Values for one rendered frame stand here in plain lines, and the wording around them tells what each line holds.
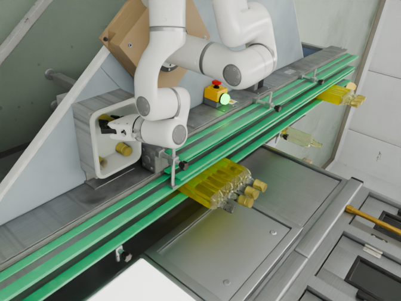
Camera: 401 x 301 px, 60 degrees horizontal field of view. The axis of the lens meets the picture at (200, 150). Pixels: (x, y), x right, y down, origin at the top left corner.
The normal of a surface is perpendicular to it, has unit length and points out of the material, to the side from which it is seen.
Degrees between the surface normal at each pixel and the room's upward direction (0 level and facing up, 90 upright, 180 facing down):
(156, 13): 81
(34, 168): 0
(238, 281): 90
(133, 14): 90
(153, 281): 90
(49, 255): 90
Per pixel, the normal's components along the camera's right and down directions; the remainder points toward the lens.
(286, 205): 0.05, -0.85
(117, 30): -0.36, -0.41
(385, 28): -0.63, 0.38
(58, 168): 0.77, 0.38
